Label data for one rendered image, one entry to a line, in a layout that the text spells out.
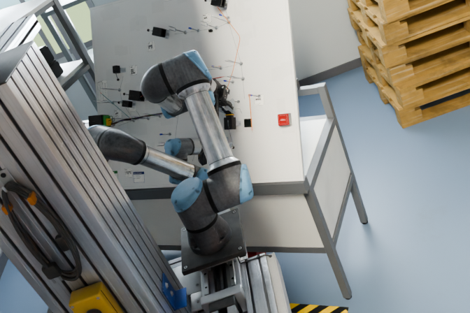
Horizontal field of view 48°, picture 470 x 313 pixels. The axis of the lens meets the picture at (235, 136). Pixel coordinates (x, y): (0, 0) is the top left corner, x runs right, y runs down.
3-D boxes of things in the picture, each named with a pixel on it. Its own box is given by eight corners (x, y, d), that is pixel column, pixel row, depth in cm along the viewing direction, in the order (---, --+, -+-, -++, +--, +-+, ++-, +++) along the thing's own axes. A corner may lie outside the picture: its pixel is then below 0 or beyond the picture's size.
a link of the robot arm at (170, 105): (136, 103, 173) (170, 126, 221) (166, 91, 173) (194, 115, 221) (124, 71, 175) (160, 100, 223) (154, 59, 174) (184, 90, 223)
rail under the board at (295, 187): (307, 193, 239) (303, 183, 236) (108, 200, 295) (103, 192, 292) (310, 185, 243) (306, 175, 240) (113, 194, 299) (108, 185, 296)
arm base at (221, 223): (233, 246, 174) (222, 224, 169) (191, 260, 175) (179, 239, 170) (229, 216, 187) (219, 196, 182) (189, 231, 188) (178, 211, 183)
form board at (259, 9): (105, 190, 294) (103, 190, 293) (91, 8, 297) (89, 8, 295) (305, 180, 238) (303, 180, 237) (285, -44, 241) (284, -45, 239)
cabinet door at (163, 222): (227, 246, 290) (200, 193, 270) (147, 245, 316) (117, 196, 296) (229, 243, 292) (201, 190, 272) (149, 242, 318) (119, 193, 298)
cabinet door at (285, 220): (323, 249, 263) (301, 189, 244) (227, 247, 289) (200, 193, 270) (324, 244, 265) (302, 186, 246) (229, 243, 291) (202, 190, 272)
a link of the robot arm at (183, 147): (162, 156, 225) (163, 137, 224) (183, 155, 232) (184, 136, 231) (173, 160, 219) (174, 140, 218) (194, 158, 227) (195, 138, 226)
